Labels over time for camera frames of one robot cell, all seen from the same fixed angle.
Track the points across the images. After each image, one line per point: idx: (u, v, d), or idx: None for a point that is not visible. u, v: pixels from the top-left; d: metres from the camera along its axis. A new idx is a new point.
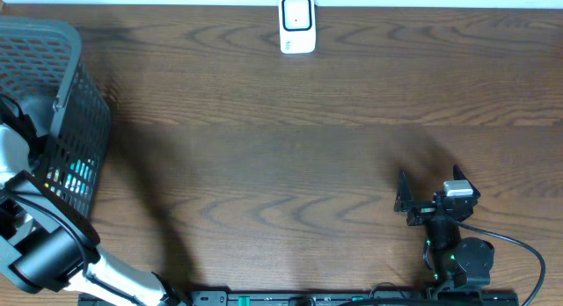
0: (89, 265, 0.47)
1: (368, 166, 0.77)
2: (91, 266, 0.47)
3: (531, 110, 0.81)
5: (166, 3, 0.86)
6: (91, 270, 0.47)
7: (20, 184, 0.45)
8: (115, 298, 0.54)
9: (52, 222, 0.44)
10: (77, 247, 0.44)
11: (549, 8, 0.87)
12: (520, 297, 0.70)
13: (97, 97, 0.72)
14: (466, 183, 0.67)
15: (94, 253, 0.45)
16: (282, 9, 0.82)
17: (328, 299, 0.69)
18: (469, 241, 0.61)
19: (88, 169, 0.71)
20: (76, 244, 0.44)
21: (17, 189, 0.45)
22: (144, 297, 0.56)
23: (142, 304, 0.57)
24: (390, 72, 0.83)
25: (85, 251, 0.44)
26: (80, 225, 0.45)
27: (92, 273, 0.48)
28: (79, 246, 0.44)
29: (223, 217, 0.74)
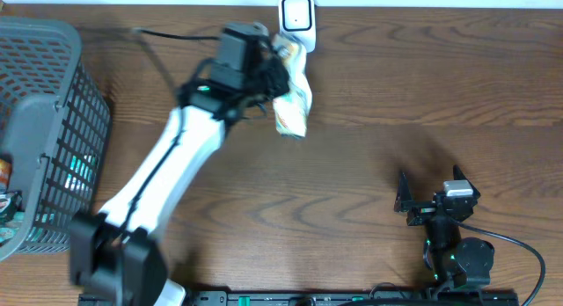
0: (171, 153, 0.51)
1: (367, 166, 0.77)
2: (181, 143, 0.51)
3: (530, 110, 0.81)
5: (166, 3, 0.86)
6: (171, 154, 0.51)
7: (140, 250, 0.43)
8: (152, 162, 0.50)
9: (152, 200, 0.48)
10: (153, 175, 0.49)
11: (549, 8, 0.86)
12: (521, 297, 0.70)
13: (97, 97, 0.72)
14: (465, 183, 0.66)
15: (165, 165, 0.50)
16: (282, 10, 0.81)
17: (328, 300, 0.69)
18: (470, 241, 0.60)
19: (88, 167, 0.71)
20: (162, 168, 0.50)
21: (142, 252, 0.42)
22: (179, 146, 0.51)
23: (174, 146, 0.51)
24: (390, 72, 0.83)
25: (169, 153, 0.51)
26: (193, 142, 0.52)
27: (167, 158, 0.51)
28: (153, 177, 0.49)
29: (223, 217, 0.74)
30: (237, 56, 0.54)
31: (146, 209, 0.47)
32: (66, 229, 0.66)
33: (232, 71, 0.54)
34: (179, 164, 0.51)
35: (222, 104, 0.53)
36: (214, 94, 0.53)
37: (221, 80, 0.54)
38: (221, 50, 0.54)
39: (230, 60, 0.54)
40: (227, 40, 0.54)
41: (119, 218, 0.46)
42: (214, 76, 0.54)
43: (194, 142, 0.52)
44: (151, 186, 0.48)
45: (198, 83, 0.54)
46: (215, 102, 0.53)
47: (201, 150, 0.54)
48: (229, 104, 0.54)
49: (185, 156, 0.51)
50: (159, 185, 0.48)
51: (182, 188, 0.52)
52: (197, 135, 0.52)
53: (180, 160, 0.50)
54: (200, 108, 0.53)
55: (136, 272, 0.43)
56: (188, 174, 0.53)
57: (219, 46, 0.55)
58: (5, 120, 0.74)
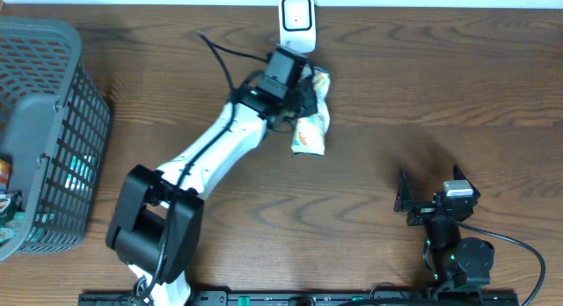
0: (223, 137, 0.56)
1: (367, 166, 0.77)
2: (232, 130, 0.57)
3: (530, 110, 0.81)
5: (166, 3, 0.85)
6: (224, 137, 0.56)
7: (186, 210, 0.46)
8: (208, 138, 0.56)
9: (199, 171, 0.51)
10: (205, 150, 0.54)
11: (549, 8, 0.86)
12: (520, 296, 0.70)
13: (97, 97, 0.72)
14: (465, 182, 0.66)
15: (218, 147, 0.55)
16: (282, 10, 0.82)
17: (328, 299, 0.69)
18: (469, 241, 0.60)
19: (88, 168, 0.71)
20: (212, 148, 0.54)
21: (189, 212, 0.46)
22: (232, 132, 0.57)
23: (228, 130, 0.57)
24: (390, 72, 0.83)
25: (221, 136, 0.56)
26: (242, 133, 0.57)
27: (220, 140, 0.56)
28: (205, 152, 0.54)
29: (223, 217, 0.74)
30: (285, 74, 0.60)
31: (197, 177, 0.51)
32: (66, 229, 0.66)
33: (278, 84, 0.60)
34: (227, 147, 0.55)
35: (268, 107, 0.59)
36: (260, 99, 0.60)
37: (268, 91, 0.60)
38: (273, 64, 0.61)
39: (278, 73, 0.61)
40: (280, 57, 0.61)
41: (171, 178, 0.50)
42: (262, 85, 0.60)
43: (244, 131, 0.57)
44: (203, 160, 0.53)
45: (247, 88, 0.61)
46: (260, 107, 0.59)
47: (245, 142, 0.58)
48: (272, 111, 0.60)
49: (233, 142, 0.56)
50: (208, 162, 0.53)
51: (222, 173, 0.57)
52: (246, 127, 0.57)
53: (229, 144, 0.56)
54: (249, 106, 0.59)
55: (181, 231, 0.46)
56: (230, 162, 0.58)
57: (271, 61, 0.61)
58: (5, 120, 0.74)
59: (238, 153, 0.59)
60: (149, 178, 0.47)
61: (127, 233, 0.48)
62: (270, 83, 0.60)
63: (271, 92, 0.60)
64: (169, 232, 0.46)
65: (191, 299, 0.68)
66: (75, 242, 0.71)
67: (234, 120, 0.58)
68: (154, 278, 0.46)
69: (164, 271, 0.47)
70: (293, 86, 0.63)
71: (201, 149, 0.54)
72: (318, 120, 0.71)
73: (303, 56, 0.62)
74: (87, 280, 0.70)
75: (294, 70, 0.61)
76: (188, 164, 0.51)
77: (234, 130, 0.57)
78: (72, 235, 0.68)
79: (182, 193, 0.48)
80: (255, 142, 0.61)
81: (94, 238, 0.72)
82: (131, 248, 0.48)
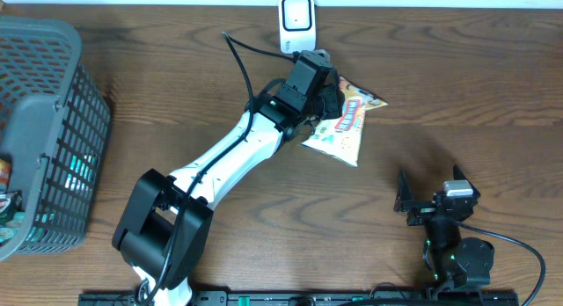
0: (237, 146, 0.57)
1: (367, 166, 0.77)
2: (248, 139, 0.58)
3: (530, 110, 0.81)
5: (166, 3, 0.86)
6: (239, 146, 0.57)
7: (194, 217, 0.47)
8: (223, 146, 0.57)
9: (211, 179, 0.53)
10: (219, 158, 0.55)
11: (549, 8, 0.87)
12: (520, 297, 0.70)
13: (97, 97, 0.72)
14: (466, 182, 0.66)
15: (232, 156, 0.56)
16: (282, 10, 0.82)
17: (328, 299, 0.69)
18: (469, 241, 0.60)
19: (88, 168, 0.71)
20: (227, 156, 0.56)
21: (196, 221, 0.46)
22: (247, 142, 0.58)
23: (244, 139, 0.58)
24: (389, 72, 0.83)
25: (237, 146, 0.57)
26: (258, 144, 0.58)
27: (235, 149, 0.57)
28: (219, 161, 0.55)
29: (223, 217, 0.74)
30: (305, 83, 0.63)
31: (208, 186, 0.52)
32: (66, 229, 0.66)
33: (298, 94, 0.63)
34: (240, 157, 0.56)
35: (285, 120, 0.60)
36: (280, 109, 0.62)
37: (288, 100, 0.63)
38: (295, 73, 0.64)
39: (298, 83, 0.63)
40: (303, 66, 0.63)
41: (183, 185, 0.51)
42: (283, 95, 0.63)
43: (259, 142, 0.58)
44: (215, 169, 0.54)
45: (266, 98, 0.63)
46: (280, 117, 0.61)
47: (260, 151, 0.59)
48: (290, 121, 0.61)
49: (248, 152, 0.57)
50: (222, 171, 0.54)
51: (233, 183, 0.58)
52: (261, 139, 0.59)
53: (243, 155, 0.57)
54: (267, 117, 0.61)
55: (187, 238, 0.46)
56: (243, 171, 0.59)
57: (293, 70, 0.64)
58: (5, 120, 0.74)
59: (251, 163, 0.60)
60: (162, 183, 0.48)
61: (134, 236, 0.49)
62: (291, 92, 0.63)
63: (290, 103, 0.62)
64: (176, 239, 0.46)
65: (191, 299, 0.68)
66: (75, 242, 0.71)
67: (251, 130, 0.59)
68: (157, 284, 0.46)
69: (167, 278, 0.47)
70: (313, 96, 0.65)
71: (216, 157, 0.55)
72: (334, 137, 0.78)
73: (325, 67, 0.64)
74: (87, 280, 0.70)
75: (315, 80, 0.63)
76: (201, 173, 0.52)
77: (249, 141, 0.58)
78: (72, 235, 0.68)
79: (193, 200, 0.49)
80: (267, 153, 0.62)
81: (93, 238, 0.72)
82: (135, 251, 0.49)
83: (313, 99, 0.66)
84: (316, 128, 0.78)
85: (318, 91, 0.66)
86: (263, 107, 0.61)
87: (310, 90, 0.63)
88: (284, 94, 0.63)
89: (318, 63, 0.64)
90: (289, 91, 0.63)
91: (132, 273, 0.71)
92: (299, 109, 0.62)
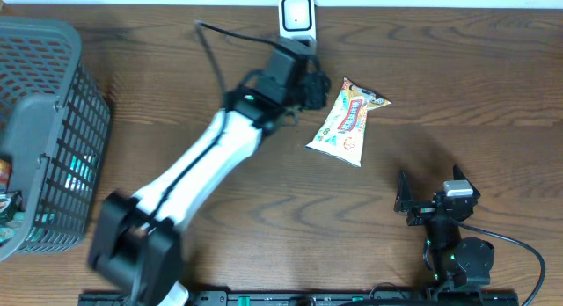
0: (209, 152, 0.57)
1: (367, 166, 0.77)
2: (220, 144, 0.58)
3: (530, 111, 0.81)
5: (166, 3, 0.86)
6: (210, 151, 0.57)
7: (163, 240, 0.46)
8: (193, 154, 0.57)
9: (179, 195, 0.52)
10: (188, 170, 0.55)
11: (549, 8, 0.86)
12: (520, 297, 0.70)
13: (97, 97, 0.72)
14: (465, 182, 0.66)
15: (201, 167, 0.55)
16: (282, 10, 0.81)
17: (328, 300, 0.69)
18: (470, 241, 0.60)
19: (88, 168, 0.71)
20: (196, 166, 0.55)
21: (164, 244, 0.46)
22: (219, 147, 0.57)
23: (216, 143, 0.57)
24: (389, 72, 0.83)
25: (208, 152, 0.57)
26: (230, 150, 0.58)
27: (205, 156, 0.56)
28: (188, 172, 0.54)
29: (223, 217, 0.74)
30: (284, 74, 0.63)
31: (175, 203, 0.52)
32: (66, 229, 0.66)
33: (278, 84, 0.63)
34: (213, 165, 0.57)
35: (264, 113, 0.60)
36: (259, 102, 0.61)
37: (267, 91, 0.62)
38: (272, 64, 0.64)
39: (277, 75, 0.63)
40: (280, 56, 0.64)
41: (149, 205, 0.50)
42: (261, 87, 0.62)
43: (232, 147, 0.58)
44: (186, 182, 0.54)
45: (243, 92, 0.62)
46: (259, 112, 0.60)
47: (234, 156, 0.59)
48: (269, 115, 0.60)
49: (221, 158, 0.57)
50: (193, 185, 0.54)
51: (206, 190, 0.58)
52: (233, 143, 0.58)
53: (214, 163, 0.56)
54: (242, 115, 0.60)
55: (157, 261, 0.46)
56: (216, 177, 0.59)
57: (270, 61, 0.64)
58: (5, 120, 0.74)
59: (228, 165, 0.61)
60: (127, 207, 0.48)
61: (101, 265, 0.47)
62: (270, 83, 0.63)
63: (269, 93, 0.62)
64: (146, 264, 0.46)
65: (192, 300, 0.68)
66: (75, 242, 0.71)
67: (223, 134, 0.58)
68: None
69: None
70: (293, 85, 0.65)
71: (185, 170, 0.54)
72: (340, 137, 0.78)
73: (302, 56, 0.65)
74: (87, 280, 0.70)
75: (293, 69, 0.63)
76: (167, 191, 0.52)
77: (222, 145, 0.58)
78: (72, 234, 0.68)
79: (161, 223, 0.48)
80: (246, 151, 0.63)
81: None
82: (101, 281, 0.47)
83: (294, 90, 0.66)
84: (319, 130, 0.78)
85: (297, 80, 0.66)
86: (238, 104, 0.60)
87: (289, 78, 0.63)
88: (263, 86, 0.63)
89: (296, 52, 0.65)
90: (268, 81, 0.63)
91: None
92: (280, 98, 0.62)
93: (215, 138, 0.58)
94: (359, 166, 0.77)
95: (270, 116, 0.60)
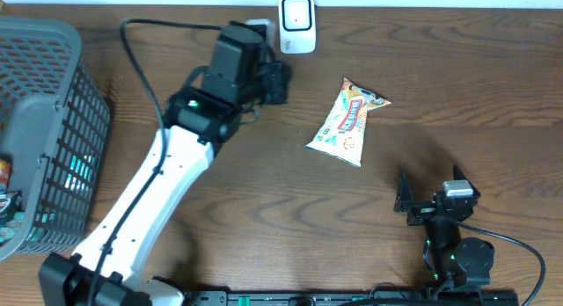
0: (153, 182, 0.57)
1: (367, 166, 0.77)
2: (163, 173, 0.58)
3: (530, 111, 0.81)
5: (166, 3, 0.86)
6: (156, 180, 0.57)
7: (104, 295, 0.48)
8: (136, 187, 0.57)
9: (122, 243, 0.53)
10: (132, 208, 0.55)
11: (549, 8, 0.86)
12: (520, 297, 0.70)
13: (97, 97, 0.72)
14: (466, 183, 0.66)
15: (143, 202, 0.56)
16: (282, 9, 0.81)
17: (328, 299, 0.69)
18: (470, 241, 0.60)
19: (88, 168, 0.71)
20: (139, 200, 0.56)
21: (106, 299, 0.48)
22: (163, 175, 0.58)
23: (159, 173, 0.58)
24: (389, 72, 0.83)
25: (153, 182, 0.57)
26: (176, 174, 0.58)
27: (149, 186, 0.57)
28: (130, 212, 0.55)
29: (223, 217, 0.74)
30: (232, 69, 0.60)
31: (120, 251, 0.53)
32: (66, 229, 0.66)
33: (227, 83, 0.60)
34: (157, 198, 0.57)
35: (212, 121, 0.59)
36: (204, 107, 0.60)
37: (217, 91, 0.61)
38: (216, 59, 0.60)
39: (224, 69, 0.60)
40: (223, 49, 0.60)
41: (91, 261, 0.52)
42: (209, 87, 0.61)
43: (176, 172, 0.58)
44: (127, 227, 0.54)
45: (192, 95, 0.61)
46: (206, 120, 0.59)
47: (183, 180, 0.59)
48: (218, 121, 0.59)
49: (166, 187, 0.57)
50: (137, 225, 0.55)
51: (163, 221, 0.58)
52: (176, 167, 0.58)
53: (159, 193, 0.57)
54: (186, 128, 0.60)
55: None
56: (171, 204, 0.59)
57: (215, 56, 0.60)
58: (5, 120, 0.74)
59: (182, 190, 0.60)
60: (68, 268, 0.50)
61: None
62: (219, 83, 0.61)
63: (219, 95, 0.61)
64: None
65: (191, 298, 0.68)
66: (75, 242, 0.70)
67: (164, 161, 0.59)
68: None
69: None
70: (247, 77, 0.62)
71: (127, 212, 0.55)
72: (340, 138, 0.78)
73: (252, 45, 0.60)
74: None
75: (241, 63, 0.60)
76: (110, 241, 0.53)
77: (164, 172, 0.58)
78: (72, 235, 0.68)
79: (106, 279, 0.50)
80: (204, 168, 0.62)
81: None
82: None
83: (250, 82, 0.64)
84: (318, 130, 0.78)
85: (252, 70, 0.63)
86: (183, 113, 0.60)
87: (238, 76, 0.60)
88: (212, 85, 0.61)
89: (243, 40, 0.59)
90: (215, 81, 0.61)
91: None
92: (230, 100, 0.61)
93: (155, 169, 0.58)
94: (359, 166, 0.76)
95: (221, 120, 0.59)
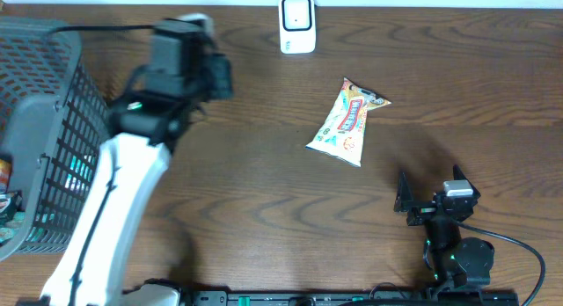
0: (107, 199, 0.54)
1: (368, 166, 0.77)
2: (116, 187, 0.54)
3: (530, 111, 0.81)
5: (166, 3, 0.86)
6: (110, 198, 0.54)
7: None
8: (91, 210, 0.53)
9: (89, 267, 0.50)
10: (91, 232, 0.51)
11: (549, 8, 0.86)
12: (521, 297, 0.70)
13: (96, 97, 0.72)
14: (465, 182, 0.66)
15: (100, 222, 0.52)
16: (282, 9, 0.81)
17: (328, 300, 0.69)
18: (470, 241, 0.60)
19: (88, 168, 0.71)
20: (98, 222, 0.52)
21: None
22: (115, 190, 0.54)
23: (113, 189, 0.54)
24: (389, 72, 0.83)
25: (107, 199, 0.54)
26: (131, 183, 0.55)
27: (105, 205, 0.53)
28: (91, 236, 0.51)
29: (223, 217, 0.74)
30: (173, 60, 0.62)
31: (89, 280, 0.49)
32: (66, 229, 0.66)
33: (171, 76, 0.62)
34: (115, 213, 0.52)
35: (160, 119, 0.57)
36: (148, 106, 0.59)
37: (161, 87, 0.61)
38: (157, 54, 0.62)
39: (165, 64, 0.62)
40: (162, 42, 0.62)
41: (61, 299, 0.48)
42: (151, 85, 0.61)
43: (129, 182, 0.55)
44: (89, 253, 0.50)
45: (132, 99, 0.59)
46: (149, 120, 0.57)
47: (140, 185, 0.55)
48: (167, 119, 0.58)
49: (122, 201, 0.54)
50: (99, 246, 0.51)
51: (129, 235, 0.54)
52: (127, 174, 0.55)
53: (117, 208, 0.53)
54: (132, 134, 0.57)
55: None
56: (135, 214, 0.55)
57: (154, 52, 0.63)
58: (5, 120, 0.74)
59: (144, 196, 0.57)
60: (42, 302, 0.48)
61: None
62: (162, 78, 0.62)
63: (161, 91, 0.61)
64: None
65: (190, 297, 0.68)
66: None
67: (114, 174, 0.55)
68: None
69: None
70: (190, 69, 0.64)
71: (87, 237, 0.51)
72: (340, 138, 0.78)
73: (189, 33, 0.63)
74: None
75: (182, 51, 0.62)
76: (76, 273, 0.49)
77: (119, 186, 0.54)
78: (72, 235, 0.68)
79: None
80: (162, 169, 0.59)
81: None
82: None
83: (195, 76, 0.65)
84: (318, 130, 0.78)
85: (193, 63, 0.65)
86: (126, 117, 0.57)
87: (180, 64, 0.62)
88: (154, 84, 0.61)
89: (182, 32, 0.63)
90: (157, 77, 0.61)
91: (132, 273, 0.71)
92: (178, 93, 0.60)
93: (107, 184, 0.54)
94: (359, 166, 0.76)
95: (169, 115, 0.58)
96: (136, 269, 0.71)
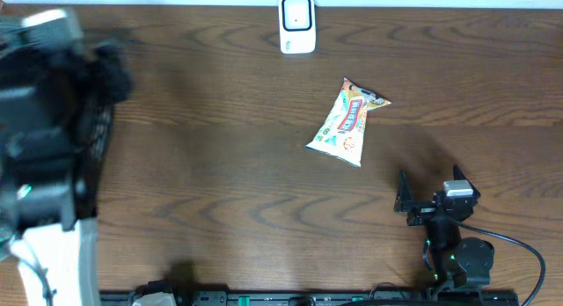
0: (49, 295, 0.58)
1: (368, 167, 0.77)
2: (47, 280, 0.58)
3: (530, 111, 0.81)
5: (166, 3, 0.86)
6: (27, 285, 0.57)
7: None
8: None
9: None
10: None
11: (549, 8, 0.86)
12: (521, 297, 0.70)
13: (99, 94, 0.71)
14: (465, 183, 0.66)
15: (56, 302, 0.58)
16: (282, 10, 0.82)
17: (328, 299, 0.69)
18: (469, 241, 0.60)
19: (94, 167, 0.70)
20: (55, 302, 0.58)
21: None
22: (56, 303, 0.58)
23: (50, 293, 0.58)
24: (389, 72, 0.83)
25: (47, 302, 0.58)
26: (81, 254, 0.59)
27: (51, 294, 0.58)
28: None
29: (223, 217, 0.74)
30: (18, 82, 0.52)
31: None
32: None
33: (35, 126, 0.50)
34: (71, 289, 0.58)
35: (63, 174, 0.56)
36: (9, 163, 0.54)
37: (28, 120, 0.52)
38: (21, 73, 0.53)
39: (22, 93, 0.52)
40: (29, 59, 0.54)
41: None
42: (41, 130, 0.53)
43: (66, 276, 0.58)
44: None
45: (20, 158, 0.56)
46: (54, 188, 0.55)
47: (79, 263, 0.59)
48: (69, 178, 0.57)
49: (69, 297, 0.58)
50: None
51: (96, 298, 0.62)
52: (58, 263, 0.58)
53: (74, 298, 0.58)
54: (42, 228, 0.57)
55: None
56: (90, 290, 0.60)
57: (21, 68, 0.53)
58: None
59: (91, 270, 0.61)
60: None
61: None
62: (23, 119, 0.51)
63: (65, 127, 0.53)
64: None
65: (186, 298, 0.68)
66: None
67: (45, 275, 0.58)
68: None
69: None
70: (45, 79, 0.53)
71: None
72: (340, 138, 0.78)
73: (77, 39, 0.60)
74: None
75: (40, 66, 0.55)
76: None
77: (58, 292, 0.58)
78: None
79: None
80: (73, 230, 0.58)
81: None
82: None
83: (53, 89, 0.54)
84: (318, 130, 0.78)
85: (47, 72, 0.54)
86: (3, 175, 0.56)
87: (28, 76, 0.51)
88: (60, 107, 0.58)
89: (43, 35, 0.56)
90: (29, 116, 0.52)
91: (132, 273, 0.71)
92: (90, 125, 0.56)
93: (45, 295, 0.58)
94: (359, 166, 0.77)
95: (71, 178, 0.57)
96: (136, 269, 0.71)
